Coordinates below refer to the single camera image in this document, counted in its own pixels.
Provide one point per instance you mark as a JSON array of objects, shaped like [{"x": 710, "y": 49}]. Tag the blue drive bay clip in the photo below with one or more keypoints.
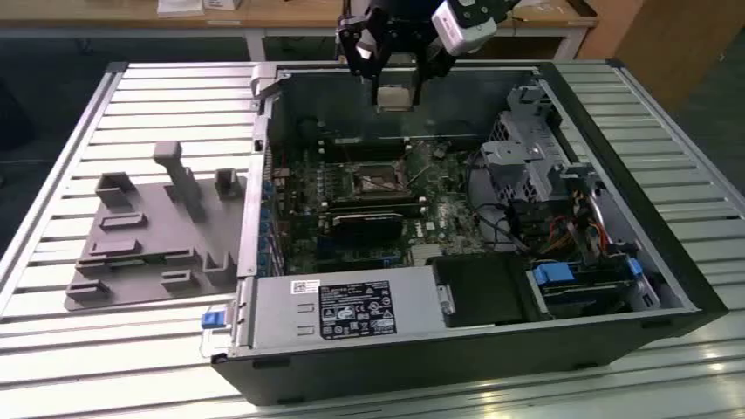
[{"x": 634, "y": 268}]

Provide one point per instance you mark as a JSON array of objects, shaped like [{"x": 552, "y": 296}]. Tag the black plastic shroud box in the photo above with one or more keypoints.
[{"x": 483, "y": 288}]

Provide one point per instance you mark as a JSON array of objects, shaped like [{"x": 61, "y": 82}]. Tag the black RAM stick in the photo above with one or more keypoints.
[
  {"x": 372, "y": 201},
  {"x": 372, "y": 210}
]

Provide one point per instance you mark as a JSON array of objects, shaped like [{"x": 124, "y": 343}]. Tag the CPU socket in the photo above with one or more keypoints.
[{"x": 380, "y": 180}]

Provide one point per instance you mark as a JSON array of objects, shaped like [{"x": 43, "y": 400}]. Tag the black open PC case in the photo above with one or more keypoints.
[{"x": 407, "y": 371}]

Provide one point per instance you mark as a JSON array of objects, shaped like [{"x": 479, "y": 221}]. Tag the blue power supply latch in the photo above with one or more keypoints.
[{"x": 211, "y": 318}]

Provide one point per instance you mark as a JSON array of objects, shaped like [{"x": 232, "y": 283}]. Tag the white box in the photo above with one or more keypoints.
[{"x": 180, "y": 8}]

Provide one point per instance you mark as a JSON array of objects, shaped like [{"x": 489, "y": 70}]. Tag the black graphics card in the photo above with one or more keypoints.
[{"x": 367, "y": 229}]

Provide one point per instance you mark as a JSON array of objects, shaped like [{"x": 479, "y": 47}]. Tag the black disk drive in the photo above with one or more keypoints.
[{"x": 581, "y": 297}]

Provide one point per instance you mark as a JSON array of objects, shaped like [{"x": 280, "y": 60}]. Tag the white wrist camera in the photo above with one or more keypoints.
[{"x": 465, "y": 30}]

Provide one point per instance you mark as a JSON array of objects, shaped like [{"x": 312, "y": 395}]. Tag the green motherboard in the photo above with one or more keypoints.
[{"x": 453, "y": 244}]

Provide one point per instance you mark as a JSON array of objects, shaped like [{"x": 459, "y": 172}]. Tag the blue disk carrier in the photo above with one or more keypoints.
[{"x": 549, "y": 272}]

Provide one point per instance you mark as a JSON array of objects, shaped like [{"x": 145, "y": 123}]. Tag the gray plastic parts rack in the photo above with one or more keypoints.
[{"x": 157, "y": 227}]

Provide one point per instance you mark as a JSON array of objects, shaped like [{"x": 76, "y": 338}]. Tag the wooden desk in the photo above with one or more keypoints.
[{"x": 116, "y": 21}]

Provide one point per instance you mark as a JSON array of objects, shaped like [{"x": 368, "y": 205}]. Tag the wooden cabinet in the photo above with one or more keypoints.
[{"x": 669, "y": 43}]

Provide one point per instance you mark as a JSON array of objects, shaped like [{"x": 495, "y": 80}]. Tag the round coin cell battery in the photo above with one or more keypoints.
[{"x": 439, "y": 151}]

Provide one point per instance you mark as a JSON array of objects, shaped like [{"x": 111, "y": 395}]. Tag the silver square CPU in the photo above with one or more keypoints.
[{"x": 396, "y": 98}]

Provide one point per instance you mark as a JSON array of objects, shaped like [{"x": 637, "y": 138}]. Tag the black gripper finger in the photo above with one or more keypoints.
[
  {"x": 436, "y": 61},
  {"x": 355, "y": 48}
]

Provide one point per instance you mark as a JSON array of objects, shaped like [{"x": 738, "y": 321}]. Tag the gray power supply unit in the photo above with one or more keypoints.
[{"x": 279, "y": 318}]

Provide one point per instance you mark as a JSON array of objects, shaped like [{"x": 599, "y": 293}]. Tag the silver chipset heatsink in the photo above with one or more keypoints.
[{"x": 427, "y": 254}]

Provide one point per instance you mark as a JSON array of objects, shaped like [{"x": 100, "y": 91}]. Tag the gray metal drive cage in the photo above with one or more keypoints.
[{"x": 512, "y": 153}]

